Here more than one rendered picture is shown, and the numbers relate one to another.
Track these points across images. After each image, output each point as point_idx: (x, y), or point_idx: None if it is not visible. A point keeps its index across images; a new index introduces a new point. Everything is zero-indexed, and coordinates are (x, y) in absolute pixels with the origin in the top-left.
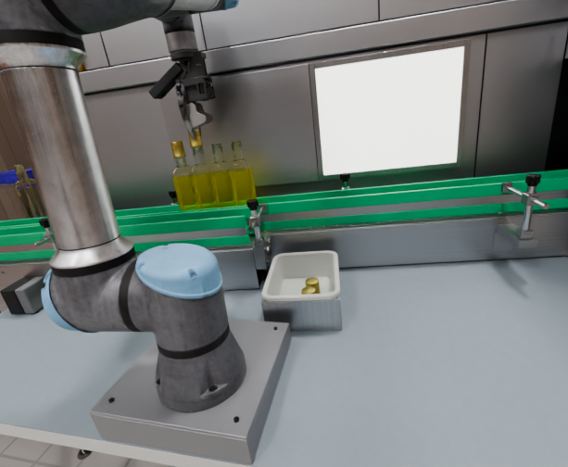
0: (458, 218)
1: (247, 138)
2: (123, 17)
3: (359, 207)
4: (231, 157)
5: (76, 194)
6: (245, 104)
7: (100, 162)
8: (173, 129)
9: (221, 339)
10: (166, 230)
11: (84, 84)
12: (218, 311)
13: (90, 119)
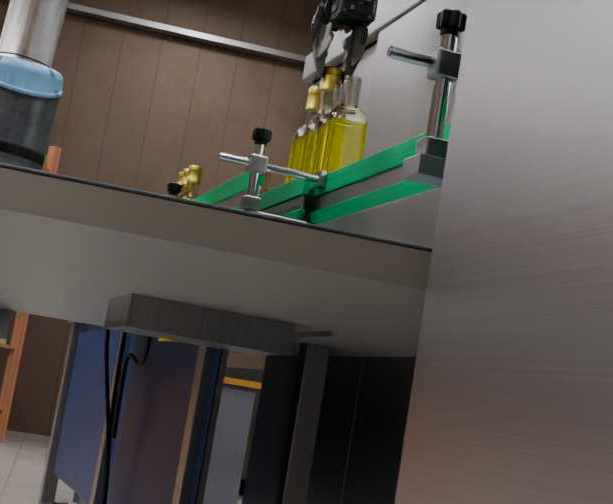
0: None
1: (422, 98)
2: None
3: (393, 169)
4: (401, 137)
5: (16, 4)
6: (433, 38)
7: None
8: (372, 95)
9: None
10: (219, 195)
11: (340, 45)
12: (2, 111)
13: None
